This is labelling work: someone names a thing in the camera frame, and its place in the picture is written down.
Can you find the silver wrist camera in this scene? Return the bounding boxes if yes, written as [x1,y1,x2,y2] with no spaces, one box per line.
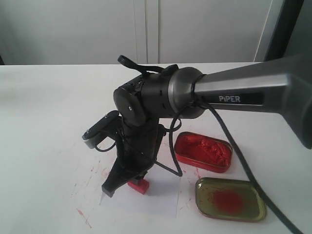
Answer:
[82,110,120,149]

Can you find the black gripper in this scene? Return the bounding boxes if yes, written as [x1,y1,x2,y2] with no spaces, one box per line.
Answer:
[101,121,166,197]

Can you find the white paper sheet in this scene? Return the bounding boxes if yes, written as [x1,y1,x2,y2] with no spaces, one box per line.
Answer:
[100,166,180,218]

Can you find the gold tin lid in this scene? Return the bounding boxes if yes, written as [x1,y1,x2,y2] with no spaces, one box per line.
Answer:
[195,177,267,222]

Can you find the dark vertical post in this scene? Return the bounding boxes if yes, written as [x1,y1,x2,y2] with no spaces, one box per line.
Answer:
[264,0,304,61]

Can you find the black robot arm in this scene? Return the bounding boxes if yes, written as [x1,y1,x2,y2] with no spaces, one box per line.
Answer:
[102,54,312,196]

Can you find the white cabinet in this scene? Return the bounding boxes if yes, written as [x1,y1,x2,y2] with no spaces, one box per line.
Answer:
[0,0,283,65]

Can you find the red stamp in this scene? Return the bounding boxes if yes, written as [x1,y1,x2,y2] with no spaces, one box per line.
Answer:
[127,179,150,195]

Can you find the black cable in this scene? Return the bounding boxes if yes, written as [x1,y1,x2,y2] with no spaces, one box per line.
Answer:
[95,55,304,234]

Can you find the red ink pad tin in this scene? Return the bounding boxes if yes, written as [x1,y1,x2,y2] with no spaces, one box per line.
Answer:
[174,132,233,173]

